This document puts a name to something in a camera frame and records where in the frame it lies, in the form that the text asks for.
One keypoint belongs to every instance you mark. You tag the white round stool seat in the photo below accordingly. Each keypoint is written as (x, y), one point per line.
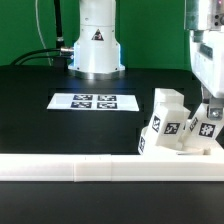
(146, 148)

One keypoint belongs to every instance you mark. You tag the white marker sheet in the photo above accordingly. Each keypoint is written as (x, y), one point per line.
(93, 102)

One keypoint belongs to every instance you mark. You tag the white L-shaped fence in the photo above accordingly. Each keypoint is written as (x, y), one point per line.
(103, 167)

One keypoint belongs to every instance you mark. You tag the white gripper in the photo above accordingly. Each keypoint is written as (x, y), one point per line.
(207, 64)

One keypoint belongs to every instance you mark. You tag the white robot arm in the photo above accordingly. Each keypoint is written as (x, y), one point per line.
(97, 54)

